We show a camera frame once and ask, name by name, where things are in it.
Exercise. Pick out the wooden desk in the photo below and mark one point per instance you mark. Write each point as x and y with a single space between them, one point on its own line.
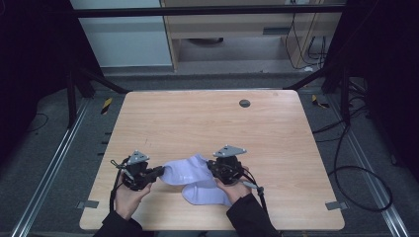
230 26

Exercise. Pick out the grey table bracket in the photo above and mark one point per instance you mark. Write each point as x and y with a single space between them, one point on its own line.
88 204
336 205

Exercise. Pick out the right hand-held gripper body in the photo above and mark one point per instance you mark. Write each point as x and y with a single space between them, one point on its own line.
229 169

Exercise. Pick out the dark curtain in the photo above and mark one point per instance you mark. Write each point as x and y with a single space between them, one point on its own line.
29 65
388 65

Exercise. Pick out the yellow black striped tape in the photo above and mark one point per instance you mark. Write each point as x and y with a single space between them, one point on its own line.
106 106
318 101

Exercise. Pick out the black metal stand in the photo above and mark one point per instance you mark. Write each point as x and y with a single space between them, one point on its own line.
345 98
95 80

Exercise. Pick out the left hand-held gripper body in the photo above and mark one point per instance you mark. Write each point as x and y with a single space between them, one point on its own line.
136 174

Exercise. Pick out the person's right hand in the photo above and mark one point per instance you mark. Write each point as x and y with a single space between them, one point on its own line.
237 192

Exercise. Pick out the white cabinet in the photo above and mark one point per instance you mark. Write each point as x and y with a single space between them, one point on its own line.
125 42

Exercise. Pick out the person's left hand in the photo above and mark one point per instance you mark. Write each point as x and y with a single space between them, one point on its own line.
126 200

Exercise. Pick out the black horizontal frame bar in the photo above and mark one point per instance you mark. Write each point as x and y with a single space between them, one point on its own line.
197 11

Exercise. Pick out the metal floor rail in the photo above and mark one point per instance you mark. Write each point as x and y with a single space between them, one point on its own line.
372 174
49 174

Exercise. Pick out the pale lavender sock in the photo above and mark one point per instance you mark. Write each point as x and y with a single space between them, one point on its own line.
184 173
206 196

